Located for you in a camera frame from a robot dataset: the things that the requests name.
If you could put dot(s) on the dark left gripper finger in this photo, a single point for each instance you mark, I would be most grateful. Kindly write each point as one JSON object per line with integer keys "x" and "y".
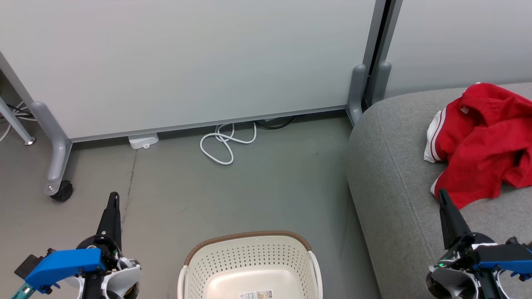
{"x": 112, "y": 220}

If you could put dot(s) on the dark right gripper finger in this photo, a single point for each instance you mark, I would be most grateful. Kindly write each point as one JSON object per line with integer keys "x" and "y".
{"x": 451, "y": 224}

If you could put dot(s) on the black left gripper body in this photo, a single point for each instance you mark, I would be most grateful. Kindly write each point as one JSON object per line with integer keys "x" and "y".
{"x": 108, "y": 247}

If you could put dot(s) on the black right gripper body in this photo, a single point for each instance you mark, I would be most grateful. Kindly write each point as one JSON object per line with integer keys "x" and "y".
{"x": 463, "y": 251}

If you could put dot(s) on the red shirt with chest print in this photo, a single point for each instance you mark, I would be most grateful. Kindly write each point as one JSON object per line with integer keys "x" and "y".
{"x": 490, "y": 137}

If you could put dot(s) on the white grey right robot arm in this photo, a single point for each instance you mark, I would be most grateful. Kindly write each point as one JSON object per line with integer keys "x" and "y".
{"x": 449, "y": 284}

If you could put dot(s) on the grey fabric sofa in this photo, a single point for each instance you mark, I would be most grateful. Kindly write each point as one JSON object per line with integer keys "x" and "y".
{"x": 395, "y": 187}

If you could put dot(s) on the black caster wheel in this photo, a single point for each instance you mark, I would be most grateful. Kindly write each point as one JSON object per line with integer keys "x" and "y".
{"x": 62, "y": 192}

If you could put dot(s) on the grey partition foot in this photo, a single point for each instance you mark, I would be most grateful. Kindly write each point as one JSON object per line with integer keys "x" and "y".
{"x": 357, "y": 91}
{"x": 382, "y": 83}
{"x": 58, "y": 158}

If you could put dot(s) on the white power adapter box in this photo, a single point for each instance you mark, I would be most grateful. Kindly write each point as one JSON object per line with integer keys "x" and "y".
{"x": 143, "y": 141}

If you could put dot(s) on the grey metal table leg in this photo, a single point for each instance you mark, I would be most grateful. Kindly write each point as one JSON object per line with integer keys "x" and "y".
{"x": 16, "y": 124}

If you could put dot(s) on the cream perforated laundry basket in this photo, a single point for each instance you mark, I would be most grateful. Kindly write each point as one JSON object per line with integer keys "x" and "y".
{"x": 249, "y": 257}

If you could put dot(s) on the printed basket label sticker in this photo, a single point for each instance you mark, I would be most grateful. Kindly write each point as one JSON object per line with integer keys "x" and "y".
{"x": 255, "y": 295}

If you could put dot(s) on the white partition panel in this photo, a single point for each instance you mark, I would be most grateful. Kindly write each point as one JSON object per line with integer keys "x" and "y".
{"x": 187, "y": 62}
{"x": 457, "y": 41}

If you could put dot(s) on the blue right camera mount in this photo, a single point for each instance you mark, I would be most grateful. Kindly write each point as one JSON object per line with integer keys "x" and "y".
{"x": 511, "y": 259}

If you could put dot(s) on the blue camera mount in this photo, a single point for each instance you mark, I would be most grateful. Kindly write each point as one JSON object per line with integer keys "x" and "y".
{"x": 62, "y": 263}
{"x": 511, "y": 259}

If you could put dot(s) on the blue left camera mount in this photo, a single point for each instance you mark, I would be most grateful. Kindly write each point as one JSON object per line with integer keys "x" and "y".
{"x": 62, "y": 263}

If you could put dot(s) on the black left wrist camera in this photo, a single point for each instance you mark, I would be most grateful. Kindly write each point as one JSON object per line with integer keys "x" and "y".
{"x": 25, "y": 265}

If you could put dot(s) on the teal left camera connector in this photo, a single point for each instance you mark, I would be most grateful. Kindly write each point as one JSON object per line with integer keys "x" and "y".
{"x": 20, "y": 292}

